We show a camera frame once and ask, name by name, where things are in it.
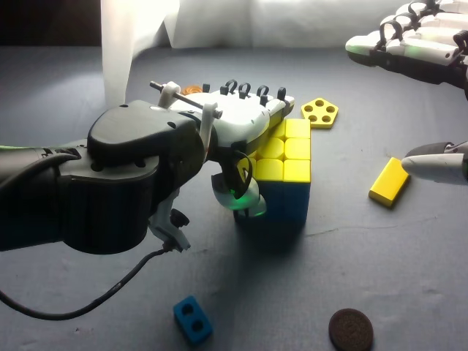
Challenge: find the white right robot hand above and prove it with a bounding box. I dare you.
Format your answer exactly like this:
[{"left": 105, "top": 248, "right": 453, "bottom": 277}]
[{"left": 345, "top": 0, "right": 468, "bottom": 184}]

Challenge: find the multicolour magic cube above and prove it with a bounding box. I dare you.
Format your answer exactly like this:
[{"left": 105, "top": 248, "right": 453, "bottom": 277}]
[{"left": 233, "top": 118, "right": 313, "bottom": 226}]

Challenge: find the yellow pentagon block with holes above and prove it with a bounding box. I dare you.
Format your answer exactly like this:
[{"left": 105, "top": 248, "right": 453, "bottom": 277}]
[{"left": 300, "top": 97, "right": 339, "bottom": 129}]

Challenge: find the yellow rectangular block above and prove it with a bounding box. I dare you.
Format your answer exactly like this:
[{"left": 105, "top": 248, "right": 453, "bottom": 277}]
[{"left": 367, "top": 156, "right": 411, "bottom": 210}]

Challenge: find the white backdrop sheet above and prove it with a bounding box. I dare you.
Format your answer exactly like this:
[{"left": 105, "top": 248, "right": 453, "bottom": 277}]
[{"left": 100, "top": 0, "right": 414, "bottom": 107}]

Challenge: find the grey table cloth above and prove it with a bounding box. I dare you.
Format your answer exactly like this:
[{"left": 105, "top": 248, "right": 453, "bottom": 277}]
[{"left": 0, "top": 45, "right": 468, "bottom": 351}]

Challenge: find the chocolate sandwich cookie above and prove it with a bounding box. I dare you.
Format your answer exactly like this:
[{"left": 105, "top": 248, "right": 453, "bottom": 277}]
[{"left": 328, "top": 308, "right": 374, "bottom": 351}]

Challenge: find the blue two-hole block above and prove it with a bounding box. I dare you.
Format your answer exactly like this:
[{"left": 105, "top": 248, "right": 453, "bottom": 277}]
[{"left": 173, "top": 295, "right": 214, "bottom": 347}]

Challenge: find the black camera cable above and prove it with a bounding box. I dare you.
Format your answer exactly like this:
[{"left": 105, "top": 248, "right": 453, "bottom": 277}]
[{"left": 0, "top": 248, "right": 173, "bottom": 321}]

